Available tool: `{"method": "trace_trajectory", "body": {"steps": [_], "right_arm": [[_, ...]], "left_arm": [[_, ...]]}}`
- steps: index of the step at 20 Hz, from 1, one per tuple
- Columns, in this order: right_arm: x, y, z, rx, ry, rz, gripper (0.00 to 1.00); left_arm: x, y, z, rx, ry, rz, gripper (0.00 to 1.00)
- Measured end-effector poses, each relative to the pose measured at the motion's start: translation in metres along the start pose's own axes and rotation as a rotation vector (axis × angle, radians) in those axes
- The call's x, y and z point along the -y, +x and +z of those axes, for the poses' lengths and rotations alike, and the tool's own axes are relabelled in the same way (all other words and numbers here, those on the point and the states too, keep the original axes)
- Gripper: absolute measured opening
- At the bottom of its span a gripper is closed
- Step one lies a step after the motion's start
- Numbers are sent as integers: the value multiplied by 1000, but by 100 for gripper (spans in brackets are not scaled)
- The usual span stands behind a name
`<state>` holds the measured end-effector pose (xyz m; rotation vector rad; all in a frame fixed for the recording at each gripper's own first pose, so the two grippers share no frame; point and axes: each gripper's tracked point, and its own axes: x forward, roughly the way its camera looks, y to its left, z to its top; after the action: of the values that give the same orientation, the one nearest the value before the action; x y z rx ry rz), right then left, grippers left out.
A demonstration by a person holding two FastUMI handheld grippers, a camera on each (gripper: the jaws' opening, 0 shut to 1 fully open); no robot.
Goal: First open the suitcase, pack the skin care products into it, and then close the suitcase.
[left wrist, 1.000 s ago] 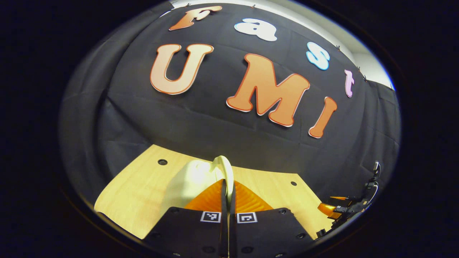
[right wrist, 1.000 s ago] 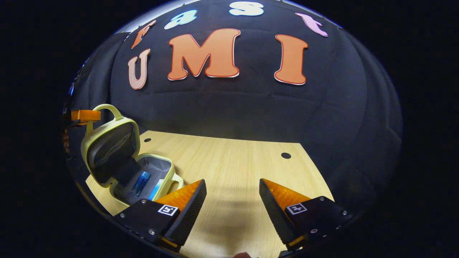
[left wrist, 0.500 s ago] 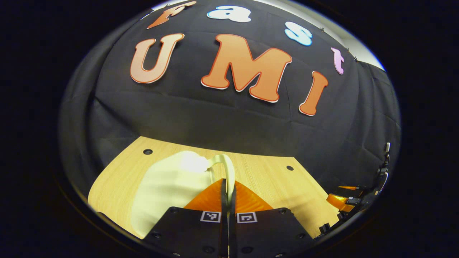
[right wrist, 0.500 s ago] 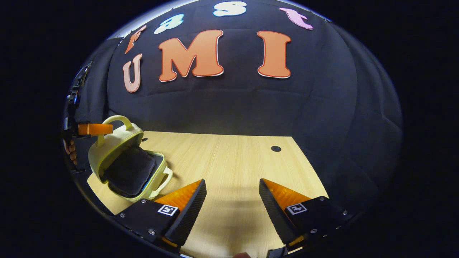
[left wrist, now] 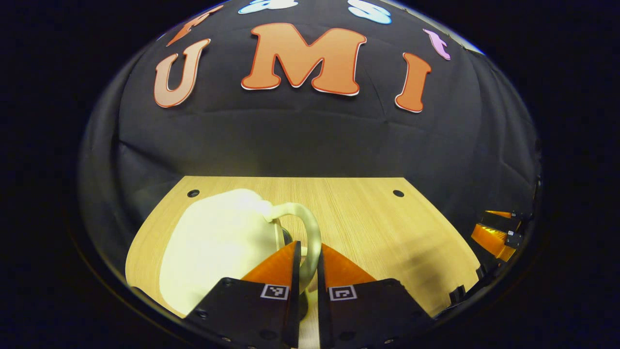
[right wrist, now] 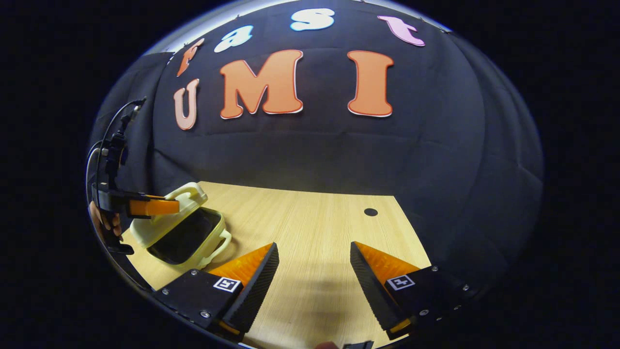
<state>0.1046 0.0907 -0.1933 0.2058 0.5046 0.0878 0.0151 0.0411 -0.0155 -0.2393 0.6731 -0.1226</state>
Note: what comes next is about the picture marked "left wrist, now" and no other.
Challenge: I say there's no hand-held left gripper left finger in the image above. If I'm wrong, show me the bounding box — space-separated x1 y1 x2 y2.
184 241 302 349

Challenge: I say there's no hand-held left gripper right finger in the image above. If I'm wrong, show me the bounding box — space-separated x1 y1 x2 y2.
317 243 434 349

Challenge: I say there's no pale yellow suitcase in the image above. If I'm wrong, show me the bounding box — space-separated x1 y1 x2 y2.
159 188 323 320

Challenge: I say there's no black backdrop cloth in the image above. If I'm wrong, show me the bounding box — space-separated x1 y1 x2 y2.
77 0 542 272

